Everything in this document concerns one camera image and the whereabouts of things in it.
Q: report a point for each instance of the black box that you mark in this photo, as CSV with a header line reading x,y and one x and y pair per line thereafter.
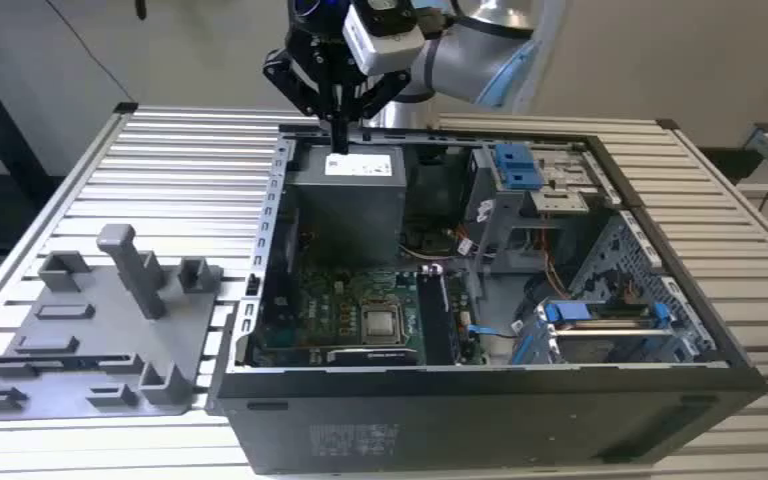
x,y
731,165

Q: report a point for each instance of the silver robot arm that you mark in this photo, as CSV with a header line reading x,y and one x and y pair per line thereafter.
x,y
464,60

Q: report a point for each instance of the black table corner cap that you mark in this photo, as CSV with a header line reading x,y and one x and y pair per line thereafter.
x,y
126,106
669,124

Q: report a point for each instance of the grey parts rack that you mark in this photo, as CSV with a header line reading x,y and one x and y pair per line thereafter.
x,y
178,330

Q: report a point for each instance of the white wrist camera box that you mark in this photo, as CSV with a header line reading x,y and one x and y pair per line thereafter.
x,y
384,45

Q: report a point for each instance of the small black hanging object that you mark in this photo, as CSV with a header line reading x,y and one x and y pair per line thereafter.
x,y
142,10

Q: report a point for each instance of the black CPU socket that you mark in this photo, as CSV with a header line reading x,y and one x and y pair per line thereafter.
x,y
384,304

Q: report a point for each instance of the blue plastic drive bracket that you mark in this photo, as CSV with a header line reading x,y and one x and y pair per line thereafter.
x,y
514,167

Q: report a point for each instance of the grey metal drive cage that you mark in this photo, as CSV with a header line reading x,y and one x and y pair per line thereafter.
x,y
498,220

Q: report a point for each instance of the black graphics card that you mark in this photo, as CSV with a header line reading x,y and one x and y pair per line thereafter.
x,y
371,356

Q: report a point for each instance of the black RAM slot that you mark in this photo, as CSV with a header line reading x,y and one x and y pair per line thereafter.
x,y
427,320
443,320
435,320

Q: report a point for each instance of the green motherboard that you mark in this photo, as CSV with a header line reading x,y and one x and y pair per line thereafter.
x,y
331,300

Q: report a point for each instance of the silver CPU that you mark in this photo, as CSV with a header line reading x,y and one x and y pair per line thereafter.
x,y
382,324

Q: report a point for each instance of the hard disk in blue carrier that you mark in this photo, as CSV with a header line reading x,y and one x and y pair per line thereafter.
x,y
571,311

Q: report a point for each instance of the black PC case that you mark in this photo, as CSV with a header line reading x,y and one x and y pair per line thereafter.
x,y
424,425

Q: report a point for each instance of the grey metal disk bay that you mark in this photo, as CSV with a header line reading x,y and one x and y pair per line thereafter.
x,y
533,350

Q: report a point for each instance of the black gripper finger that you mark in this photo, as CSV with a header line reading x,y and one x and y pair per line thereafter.
x,y
384,92
294,82

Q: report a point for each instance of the grey power supply unit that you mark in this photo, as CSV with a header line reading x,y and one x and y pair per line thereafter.
x,y
351,225

